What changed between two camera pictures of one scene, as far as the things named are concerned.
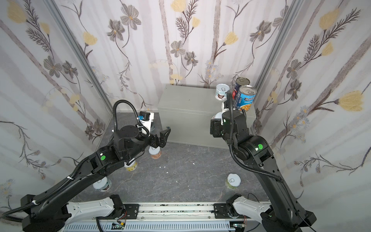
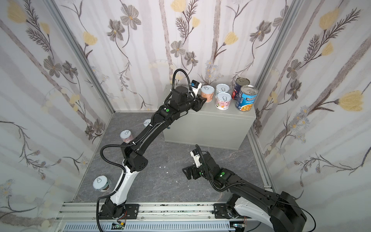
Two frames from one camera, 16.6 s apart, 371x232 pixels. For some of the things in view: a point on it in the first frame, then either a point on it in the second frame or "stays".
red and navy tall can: [239, 81] stays
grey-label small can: [221, 92] stays
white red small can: [218, 115] → [223, 100]
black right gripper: [229, 108] → [193, 170]
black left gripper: [156, 138] → [197, 103]
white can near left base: [103, 185] stays
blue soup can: [245, 97] stays
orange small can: [155, 152] → [207, 92]
